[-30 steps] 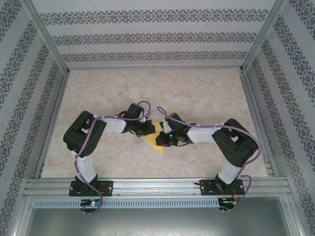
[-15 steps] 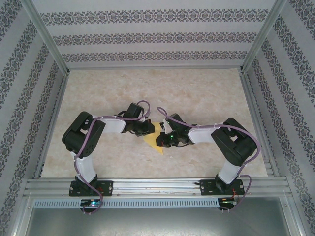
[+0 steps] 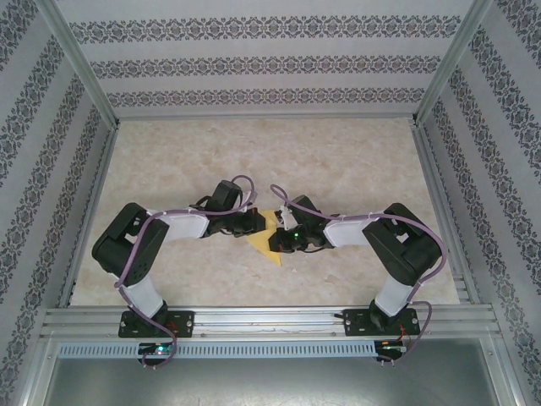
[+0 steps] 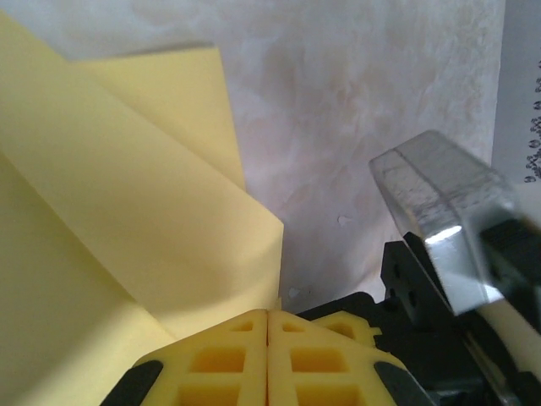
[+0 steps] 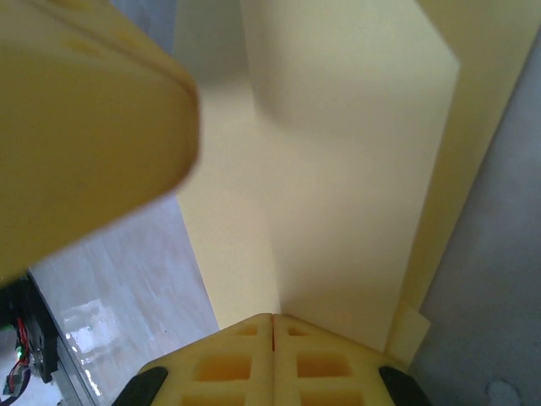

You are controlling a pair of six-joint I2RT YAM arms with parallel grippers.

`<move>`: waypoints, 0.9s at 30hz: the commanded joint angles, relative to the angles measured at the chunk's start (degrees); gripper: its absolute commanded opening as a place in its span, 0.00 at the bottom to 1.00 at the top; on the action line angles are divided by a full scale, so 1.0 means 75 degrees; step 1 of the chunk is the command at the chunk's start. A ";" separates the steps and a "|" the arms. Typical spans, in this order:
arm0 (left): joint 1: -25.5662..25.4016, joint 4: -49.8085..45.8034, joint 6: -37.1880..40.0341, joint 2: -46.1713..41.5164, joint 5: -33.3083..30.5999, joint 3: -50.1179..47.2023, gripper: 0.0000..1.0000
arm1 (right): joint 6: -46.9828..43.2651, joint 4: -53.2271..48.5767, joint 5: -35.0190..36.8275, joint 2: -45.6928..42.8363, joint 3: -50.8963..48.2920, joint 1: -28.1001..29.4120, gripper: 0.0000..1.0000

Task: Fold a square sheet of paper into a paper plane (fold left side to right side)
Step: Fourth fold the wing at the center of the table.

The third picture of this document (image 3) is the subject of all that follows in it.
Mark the aluminium frame post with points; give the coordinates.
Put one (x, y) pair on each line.
(80, 63)
(454, 63)

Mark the aluminium mounting rail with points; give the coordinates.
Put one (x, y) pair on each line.
(270, 317)

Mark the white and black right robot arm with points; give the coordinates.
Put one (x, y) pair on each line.
(346, 232)

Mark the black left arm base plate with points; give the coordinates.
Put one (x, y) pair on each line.
(186, 323)

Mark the right control board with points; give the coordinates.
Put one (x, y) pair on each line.
(393, 347)

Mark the left control board green LED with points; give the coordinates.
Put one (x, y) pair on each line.
(158, 349)

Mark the yellow paper sheet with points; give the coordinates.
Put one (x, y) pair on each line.
(262, 245)

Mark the grey metal sheet panel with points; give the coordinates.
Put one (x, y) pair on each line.
(270, 380)

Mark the thin aluminium wall strip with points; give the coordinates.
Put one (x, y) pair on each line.
(266, 117)

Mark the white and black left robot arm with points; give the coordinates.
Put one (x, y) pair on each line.
(186, 226)

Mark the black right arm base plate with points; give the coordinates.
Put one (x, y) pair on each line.
(355, 325)

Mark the aluminium frame bar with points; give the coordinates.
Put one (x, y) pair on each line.
(38, 372)
(505, 372)

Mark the aluminium table edge rail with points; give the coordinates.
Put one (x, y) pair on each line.
(435, 182)
(94, 199)

